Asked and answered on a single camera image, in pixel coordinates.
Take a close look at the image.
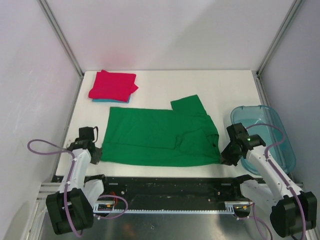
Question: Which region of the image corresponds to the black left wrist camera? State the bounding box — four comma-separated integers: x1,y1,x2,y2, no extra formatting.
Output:
78,126,99,143

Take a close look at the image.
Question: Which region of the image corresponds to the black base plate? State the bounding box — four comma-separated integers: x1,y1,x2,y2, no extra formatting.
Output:
81,174,262,211

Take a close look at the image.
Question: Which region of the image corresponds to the white slotted cable duct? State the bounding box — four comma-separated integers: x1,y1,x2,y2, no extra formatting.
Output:
93,201,253,215

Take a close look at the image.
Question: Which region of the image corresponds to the aluminium front rail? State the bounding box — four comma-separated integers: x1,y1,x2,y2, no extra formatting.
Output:
36,182,307,205

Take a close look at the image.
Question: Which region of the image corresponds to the teal plastic bin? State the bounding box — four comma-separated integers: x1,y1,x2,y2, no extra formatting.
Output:
230,105,296,174

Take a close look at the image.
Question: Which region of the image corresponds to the aluminium frame post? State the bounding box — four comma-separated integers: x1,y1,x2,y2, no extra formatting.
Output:
37,0,85,77
256,0,305,76

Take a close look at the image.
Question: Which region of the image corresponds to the right aluminium frame post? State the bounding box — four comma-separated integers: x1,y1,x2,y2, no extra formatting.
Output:
256,0,305,76

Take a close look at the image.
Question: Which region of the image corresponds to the left aluminium frame post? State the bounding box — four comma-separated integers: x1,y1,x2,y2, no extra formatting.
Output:
37,0,85,77

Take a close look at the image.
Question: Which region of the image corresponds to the green t shirt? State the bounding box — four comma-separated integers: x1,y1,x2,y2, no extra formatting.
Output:
101,95,220,167

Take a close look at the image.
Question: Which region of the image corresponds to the folded red t shirt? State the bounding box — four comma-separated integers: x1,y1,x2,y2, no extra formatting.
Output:
88,70,139,100

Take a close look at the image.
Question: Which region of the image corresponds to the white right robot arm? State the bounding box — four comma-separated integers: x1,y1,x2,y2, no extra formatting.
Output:
221,135,318,240

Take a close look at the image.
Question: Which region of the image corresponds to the folded blue t shirt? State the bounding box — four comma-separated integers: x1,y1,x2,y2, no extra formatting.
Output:
92,95,131,104

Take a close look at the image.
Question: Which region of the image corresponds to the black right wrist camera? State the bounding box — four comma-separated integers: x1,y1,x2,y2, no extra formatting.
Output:
226,123,249,143

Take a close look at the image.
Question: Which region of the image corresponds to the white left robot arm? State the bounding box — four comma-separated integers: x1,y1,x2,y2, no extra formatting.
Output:
46,139,111,237

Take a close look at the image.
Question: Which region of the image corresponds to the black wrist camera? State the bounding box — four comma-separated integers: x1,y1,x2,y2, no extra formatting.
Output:
78,126,99,143
226,123,249,143

